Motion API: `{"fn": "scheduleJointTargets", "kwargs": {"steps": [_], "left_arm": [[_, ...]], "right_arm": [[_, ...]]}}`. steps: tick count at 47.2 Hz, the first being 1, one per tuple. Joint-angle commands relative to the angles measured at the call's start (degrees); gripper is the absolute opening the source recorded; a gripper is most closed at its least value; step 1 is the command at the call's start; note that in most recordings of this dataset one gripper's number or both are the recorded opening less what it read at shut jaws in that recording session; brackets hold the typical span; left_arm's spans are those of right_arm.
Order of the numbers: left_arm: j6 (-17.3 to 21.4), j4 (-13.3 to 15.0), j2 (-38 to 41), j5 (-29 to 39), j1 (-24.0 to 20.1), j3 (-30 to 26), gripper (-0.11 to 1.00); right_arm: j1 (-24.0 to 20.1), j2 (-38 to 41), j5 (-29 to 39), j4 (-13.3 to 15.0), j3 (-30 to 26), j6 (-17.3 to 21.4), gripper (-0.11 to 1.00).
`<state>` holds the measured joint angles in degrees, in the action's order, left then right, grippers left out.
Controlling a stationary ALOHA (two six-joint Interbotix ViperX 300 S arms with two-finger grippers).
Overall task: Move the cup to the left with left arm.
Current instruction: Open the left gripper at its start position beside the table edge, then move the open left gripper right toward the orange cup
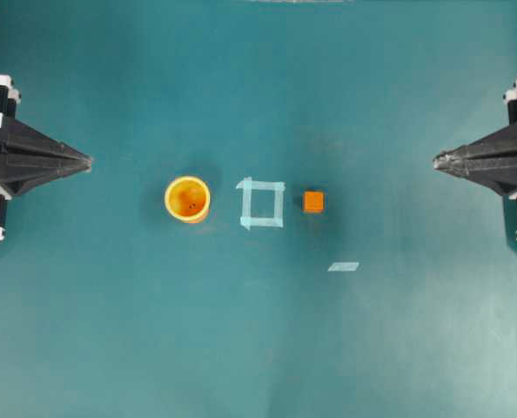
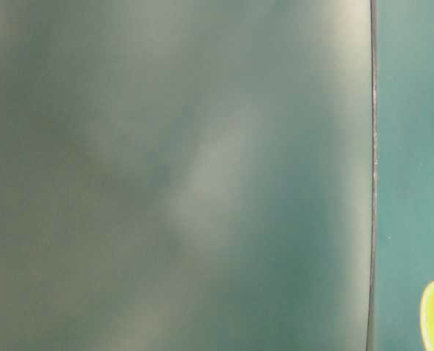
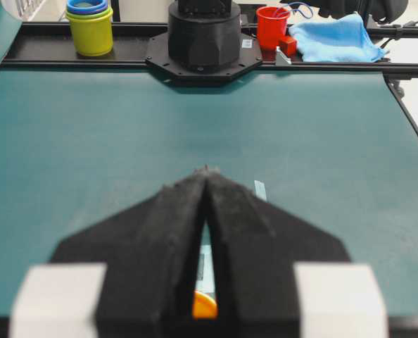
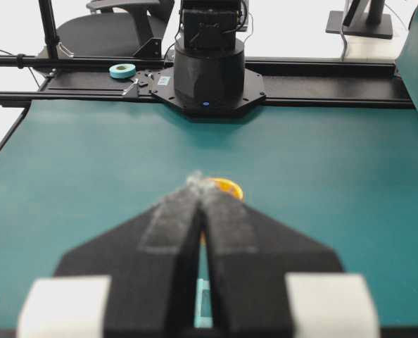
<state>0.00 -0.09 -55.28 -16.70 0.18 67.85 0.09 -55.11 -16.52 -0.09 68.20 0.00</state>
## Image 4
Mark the black office chair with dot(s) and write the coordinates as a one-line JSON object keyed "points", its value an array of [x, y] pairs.
{"points": [[118, 29]]}

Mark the black aluminium rail frame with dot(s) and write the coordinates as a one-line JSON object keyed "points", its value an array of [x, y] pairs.
{"points": [[286, 83]]}

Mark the black vertical pole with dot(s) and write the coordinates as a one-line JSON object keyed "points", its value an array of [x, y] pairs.
{"points": [[50, 34]]}

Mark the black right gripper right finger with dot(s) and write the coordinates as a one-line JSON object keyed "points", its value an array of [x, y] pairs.
{"points": [[269, 280]]}

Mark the orange plastic cup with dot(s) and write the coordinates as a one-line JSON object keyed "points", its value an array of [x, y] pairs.
{"points": [[228, 187]]}

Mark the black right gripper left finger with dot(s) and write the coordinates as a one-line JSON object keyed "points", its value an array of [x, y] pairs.
{"points": [[135, 280]]}

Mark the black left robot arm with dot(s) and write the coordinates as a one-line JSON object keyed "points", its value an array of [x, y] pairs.
{"points": [[208, 76]]}

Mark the black monitor stand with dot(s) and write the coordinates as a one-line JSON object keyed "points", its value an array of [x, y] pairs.
{"points": [[362, 18]]}

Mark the teal tape roll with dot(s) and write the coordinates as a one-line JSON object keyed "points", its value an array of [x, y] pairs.
{"points": [[122, 71]]}

